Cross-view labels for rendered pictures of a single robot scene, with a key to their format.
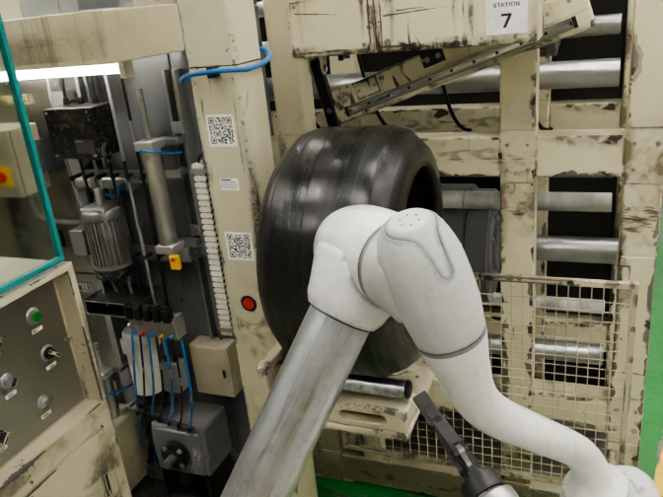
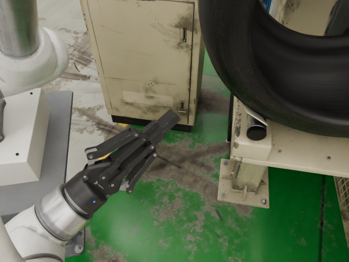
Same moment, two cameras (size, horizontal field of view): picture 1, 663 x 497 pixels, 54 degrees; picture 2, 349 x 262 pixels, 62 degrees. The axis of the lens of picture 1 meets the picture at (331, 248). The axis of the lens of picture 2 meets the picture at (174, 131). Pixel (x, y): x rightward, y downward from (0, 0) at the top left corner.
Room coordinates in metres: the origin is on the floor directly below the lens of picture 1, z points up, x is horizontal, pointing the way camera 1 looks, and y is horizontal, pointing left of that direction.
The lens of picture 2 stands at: (1.03, -0.52, 1.41)
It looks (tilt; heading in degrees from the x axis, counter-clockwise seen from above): 49 degrees down; 77
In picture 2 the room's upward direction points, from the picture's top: straight up
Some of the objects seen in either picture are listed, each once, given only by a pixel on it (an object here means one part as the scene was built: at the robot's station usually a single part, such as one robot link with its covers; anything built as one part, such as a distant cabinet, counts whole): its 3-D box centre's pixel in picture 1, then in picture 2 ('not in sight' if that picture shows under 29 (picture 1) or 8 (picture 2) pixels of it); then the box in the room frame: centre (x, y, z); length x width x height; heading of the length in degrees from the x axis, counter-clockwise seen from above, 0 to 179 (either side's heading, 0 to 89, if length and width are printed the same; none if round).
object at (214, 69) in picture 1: (226, 65); not in sight; (1.59, 0.20, 1.65); 0.19 x 0.19 x 0.06; 67
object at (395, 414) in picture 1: (340, 402); (251, 102); (1.38, 0.02, 0.84); 0.36 x 0.09 x 0.06; 67
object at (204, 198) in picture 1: (219, 250); not in sight; (1.60, 0.29, 1.19); 0.05 x 0.04 x 0.48; 157
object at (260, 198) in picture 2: not in sight; (243, 180); (1.59, 0.20, 0.02); 0.27 x 0.27 x 0.04; 67
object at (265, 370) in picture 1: (296, 344); not in sight; (1.58, 0.12, 0.90); 0.40 x 0.03 x 0.10; 157
